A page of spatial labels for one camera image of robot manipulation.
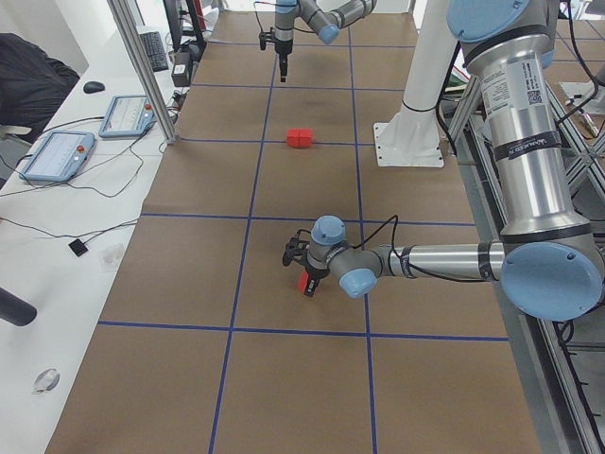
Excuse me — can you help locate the small black square pad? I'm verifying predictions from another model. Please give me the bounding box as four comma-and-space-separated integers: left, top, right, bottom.
68, 238, 89, 257

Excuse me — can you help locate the aluminium frame post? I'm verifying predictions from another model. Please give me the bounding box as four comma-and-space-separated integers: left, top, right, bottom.
107, 0, 178, 145

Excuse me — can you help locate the red block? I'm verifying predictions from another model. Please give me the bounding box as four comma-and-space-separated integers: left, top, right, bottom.
285, 129, 300, 148
297, 271, 308, 294
299, 129, 314, 148

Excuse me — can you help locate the teach pendant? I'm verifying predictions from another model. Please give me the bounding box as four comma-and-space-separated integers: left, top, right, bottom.
98, 95, 155, 139
20, 131, 96, 183

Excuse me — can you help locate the teach pendant far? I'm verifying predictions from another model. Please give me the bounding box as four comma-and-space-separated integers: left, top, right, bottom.
98, 95, 155, 139

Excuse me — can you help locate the black computer mouse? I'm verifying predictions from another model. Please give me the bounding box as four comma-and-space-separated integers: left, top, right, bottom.
82, 80, 106, 94

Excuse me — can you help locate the near black camera cable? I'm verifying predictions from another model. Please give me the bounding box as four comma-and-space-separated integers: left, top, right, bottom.
349, 215, 502, 284

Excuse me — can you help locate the white pedestal column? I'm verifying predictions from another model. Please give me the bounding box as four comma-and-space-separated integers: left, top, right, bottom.
373, 0, 458, 168

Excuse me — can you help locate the black keyboard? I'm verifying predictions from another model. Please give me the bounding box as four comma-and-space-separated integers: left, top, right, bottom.
139, 31, 168, 72

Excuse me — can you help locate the teach pendant near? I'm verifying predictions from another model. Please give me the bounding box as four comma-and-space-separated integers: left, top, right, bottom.
20, 131, 96, 183

